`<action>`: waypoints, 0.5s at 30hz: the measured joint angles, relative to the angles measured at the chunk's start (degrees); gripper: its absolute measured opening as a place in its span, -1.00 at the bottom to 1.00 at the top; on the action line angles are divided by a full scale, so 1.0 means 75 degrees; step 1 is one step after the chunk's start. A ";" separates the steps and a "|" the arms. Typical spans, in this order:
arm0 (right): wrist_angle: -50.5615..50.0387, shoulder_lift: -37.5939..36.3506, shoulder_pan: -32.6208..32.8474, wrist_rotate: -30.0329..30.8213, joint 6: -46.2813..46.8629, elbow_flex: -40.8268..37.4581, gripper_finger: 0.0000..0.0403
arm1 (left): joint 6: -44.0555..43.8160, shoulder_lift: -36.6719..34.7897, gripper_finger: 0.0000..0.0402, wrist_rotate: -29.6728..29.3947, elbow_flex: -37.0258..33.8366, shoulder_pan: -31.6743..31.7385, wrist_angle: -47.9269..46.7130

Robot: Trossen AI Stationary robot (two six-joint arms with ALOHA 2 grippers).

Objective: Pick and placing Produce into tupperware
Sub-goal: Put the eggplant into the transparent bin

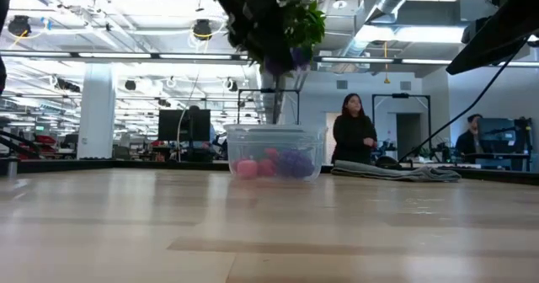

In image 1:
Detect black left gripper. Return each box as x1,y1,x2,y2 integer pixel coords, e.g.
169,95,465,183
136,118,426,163
208,0,307,72

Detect purple toy grapes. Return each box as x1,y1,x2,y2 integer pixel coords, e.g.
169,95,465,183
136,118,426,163
275,149,316,179

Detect red strawberry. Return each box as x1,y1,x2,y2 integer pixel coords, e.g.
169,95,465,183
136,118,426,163
257,158,278,178

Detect clear plastic tupperware container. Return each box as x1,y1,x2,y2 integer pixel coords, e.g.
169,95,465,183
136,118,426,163
222,124,328,183

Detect green leafy plant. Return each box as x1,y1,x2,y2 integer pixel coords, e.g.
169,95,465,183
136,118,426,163
269,0,328,126

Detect black hanging ceiling fixture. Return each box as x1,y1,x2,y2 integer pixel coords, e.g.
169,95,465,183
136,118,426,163
7,15,33,38
192,19,214,41

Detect person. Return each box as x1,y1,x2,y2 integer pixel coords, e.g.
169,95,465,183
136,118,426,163
331,92,379,166
454,113,485,158

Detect black monitor back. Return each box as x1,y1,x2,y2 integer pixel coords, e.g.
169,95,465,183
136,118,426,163
157,109,211,143

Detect grey folded cloth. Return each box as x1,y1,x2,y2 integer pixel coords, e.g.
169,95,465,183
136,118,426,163
330,159,463,184

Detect white column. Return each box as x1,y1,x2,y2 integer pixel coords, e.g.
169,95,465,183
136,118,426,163
77,61,117,161

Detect dark monitor on stand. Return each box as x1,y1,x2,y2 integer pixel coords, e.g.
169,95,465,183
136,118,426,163
477,117,532,156

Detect black robot station frame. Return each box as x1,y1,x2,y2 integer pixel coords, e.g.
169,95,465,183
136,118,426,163
371,92,432,158

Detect black power cable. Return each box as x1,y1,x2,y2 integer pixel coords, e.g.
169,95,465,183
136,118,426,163
374,36,531,170

